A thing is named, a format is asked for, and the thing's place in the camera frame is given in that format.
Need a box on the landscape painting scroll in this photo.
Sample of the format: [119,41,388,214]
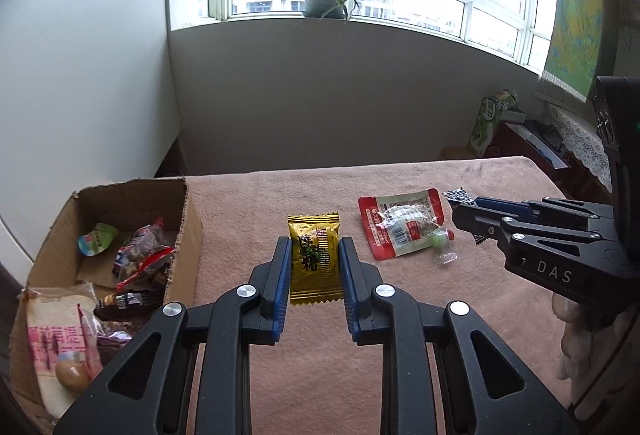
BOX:
[535,0,618,110]

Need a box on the green jelly cup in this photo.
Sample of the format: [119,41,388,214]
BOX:
[77,223,118,257]

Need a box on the small green candy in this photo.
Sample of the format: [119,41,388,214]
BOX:
[431,228,458,266]

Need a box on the pink table cloth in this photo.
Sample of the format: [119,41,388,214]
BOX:
[186,156,570,434]

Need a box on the red clear dates packet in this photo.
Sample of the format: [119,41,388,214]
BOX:
[76,304,137,381]

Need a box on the brown cardboard box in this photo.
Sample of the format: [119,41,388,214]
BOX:
[6,177,205,433]

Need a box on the white cabinet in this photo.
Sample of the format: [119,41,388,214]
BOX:
[1,0,180,257]

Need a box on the yellow candy packet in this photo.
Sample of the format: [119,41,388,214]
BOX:
[288,212,343,305]

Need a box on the red white snack pouch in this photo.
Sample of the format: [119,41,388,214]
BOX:
[358,188,445,261]

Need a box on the green white carton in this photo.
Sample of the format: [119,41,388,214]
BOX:
[466,89,526,156]

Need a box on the black white candy packet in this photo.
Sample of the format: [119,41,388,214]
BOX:
[442,187,487,245]

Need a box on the white lace cloth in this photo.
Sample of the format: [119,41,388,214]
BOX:
[544,103,612,193]

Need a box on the Snickers chocolate bar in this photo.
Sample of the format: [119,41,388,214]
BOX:
[93,290,164,321]

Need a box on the large bread packet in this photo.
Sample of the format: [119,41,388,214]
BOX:
[22,282,98,419]

